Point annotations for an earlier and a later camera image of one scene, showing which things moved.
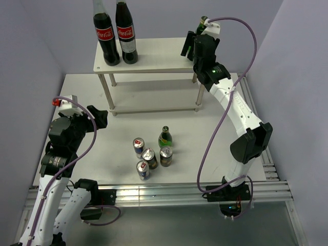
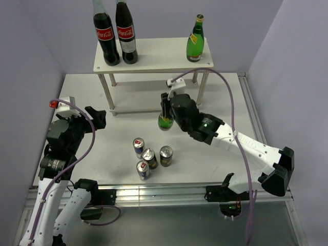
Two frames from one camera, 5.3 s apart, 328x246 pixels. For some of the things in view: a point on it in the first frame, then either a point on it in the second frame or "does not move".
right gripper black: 189,42 → 165,104
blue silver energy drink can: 139,143 does not move
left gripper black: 100,116 does not move
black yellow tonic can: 148,155 does not move
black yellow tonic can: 166,154 does not move
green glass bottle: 165,137 → 165,123
